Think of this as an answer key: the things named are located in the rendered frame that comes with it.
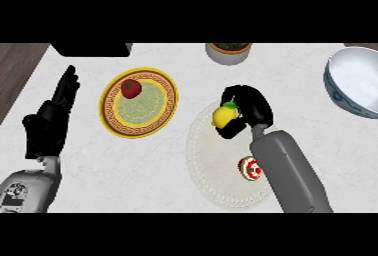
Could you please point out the round white placemat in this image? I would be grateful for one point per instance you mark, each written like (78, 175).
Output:
(215, 166)

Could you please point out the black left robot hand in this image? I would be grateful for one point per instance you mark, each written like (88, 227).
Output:
(48, 120)

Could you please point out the white and blue bowl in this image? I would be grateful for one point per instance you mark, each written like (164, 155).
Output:
(354, 80)

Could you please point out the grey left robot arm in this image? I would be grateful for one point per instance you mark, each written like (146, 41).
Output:
(29, 190)

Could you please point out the red tomato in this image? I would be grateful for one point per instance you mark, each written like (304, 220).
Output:
(130, 88)

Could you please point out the grey plant pot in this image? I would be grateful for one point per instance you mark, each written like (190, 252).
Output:
(227, 53)

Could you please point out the red and white can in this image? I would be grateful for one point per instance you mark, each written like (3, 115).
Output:
(249, 168)

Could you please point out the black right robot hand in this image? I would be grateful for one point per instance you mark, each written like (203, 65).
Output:
(252, 105)

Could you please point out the yellow lemon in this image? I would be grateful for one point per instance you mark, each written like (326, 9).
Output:
(223, 115)

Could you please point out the yellow patterned plate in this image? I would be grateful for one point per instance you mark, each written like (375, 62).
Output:
(138, 102)

